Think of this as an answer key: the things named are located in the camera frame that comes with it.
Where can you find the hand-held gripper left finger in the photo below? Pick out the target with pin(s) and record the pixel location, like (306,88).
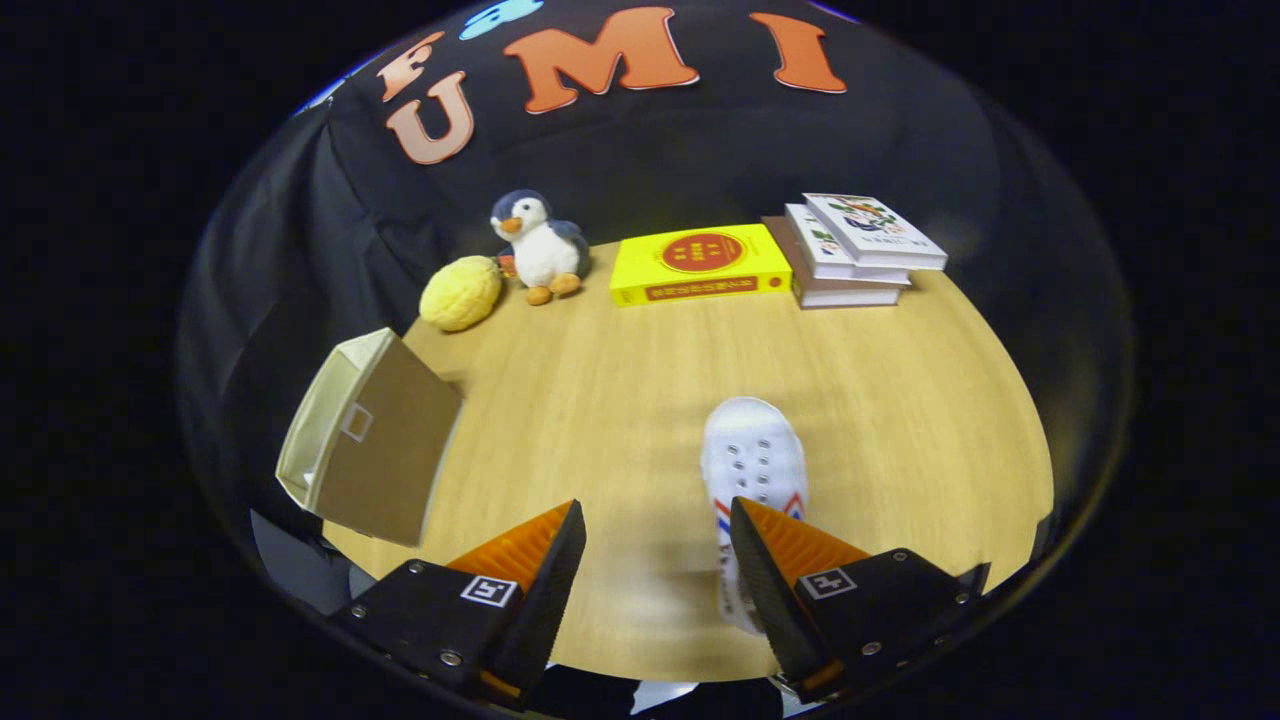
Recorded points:
(545,610)

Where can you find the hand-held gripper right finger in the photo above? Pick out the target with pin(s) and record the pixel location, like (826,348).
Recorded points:
(775,600)

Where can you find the white striped canvas shoe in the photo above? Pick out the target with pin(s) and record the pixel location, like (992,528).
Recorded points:
(750,450)

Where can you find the brown fabric storage box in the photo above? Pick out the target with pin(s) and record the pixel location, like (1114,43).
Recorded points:
(385,460)

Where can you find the grey chair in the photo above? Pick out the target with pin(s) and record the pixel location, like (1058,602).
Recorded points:
(290,560)

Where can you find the yellow plush bread toy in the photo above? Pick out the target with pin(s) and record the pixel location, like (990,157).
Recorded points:
(460,293)

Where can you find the yellow book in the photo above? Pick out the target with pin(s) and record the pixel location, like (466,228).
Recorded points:
(700,255)

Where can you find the white illustrated book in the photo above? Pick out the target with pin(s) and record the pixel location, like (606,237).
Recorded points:
(870,225)
(820,245)

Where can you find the penguin plush toy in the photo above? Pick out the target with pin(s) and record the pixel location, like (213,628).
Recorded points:
(545,250)

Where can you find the black backdrop cloth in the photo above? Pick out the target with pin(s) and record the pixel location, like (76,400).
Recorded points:
(650,160)

